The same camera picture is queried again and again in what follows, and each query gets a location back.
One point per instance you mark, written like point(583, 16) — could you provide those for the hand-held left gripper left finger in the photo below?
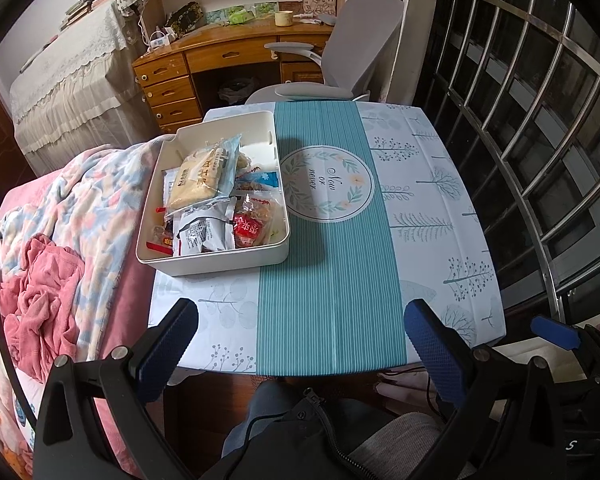
point(167, 350)

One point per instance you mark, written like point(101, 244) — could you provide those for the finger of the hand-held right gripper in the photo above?
point(555, 332)

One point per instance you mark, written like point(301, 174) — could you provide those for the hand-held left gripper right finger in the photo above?
point(437, 350)

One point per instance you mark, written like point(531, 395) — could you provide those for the red white snack packet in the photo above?
point(160, 247)

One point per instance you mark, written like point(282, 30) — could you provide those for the white plastic storage box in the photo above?
point(230, 261)

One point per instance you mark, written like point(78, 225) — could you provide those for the white printed snack packet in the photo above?
point(200, 232)

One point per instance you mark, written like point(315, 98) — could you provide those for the red label clear packet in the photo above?
point(247, 225)

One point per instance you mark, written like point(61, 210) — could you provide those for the light blue snack packet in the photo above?
point(200, 180)

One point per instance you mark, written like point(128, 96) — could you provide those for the blue white snowflake packet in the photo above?
point(257, 182)

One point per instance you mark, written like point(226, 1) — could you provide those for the clear packet beige snack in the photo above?
point(245, 162)

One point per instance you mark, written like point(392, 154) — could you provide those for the metal window grille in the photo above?
point(555, 300)

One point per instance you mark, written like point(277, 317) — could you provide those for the pink crumpled cloth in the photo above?
point(40, 300)

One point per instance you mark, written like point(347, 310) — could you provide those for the person's black jacket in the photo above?
point(290, 450)

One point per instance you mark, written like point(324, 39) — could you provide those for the floral fleece blanket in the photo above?
point(90, 195)

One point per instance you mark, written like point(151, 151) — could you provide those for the trash bin with bag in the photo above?
point(237, 91)

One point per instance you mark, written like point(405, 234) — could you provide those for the white lace dust cover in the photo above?
point(65, 75)

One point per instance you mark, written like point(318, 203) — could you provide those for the wooden desk with drawers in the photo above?
point(230, 52)

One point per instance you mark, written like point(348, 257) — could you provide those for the white power strip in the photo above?
point(161, 39)

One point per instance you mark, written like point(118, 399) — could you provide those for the grey office chair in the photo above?
point(360, 35)

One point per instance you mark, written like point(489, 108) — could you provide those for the dark patterned pouch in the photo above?
point(184, 20)

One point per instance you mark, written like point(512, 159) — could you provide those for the green printed sheet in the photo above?
point(240, 15)

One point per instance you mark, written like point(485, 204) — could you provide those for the cream cup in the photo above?
point(283, 18)

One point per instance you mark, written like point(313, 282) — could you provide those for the printed cardboard box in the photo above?
point(320, 5)

